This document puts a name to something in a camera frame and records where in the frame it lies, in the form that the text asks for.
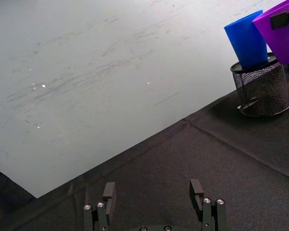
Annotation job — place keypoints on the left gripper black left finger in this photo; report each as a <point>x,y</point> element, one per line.
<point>110,197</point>

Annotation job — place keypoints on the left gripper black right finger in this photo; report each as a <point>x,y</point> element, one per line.
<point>196,192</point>

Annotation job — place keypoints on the black mesh pen holder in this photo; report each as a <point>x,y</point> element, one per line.
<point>261,91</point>

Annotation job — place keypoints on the black table cloth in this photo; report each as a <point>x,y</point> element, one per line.
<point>207,168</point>

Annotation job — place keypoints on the blue plastic cup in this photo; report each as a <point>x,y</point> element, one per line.
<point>245,41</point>

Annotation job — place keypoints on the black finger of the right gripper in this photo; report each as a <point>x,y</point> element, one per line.
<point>279,21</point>

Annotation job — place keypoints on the purple plastic cup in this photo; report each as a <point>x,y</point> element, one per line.
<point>283,45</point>

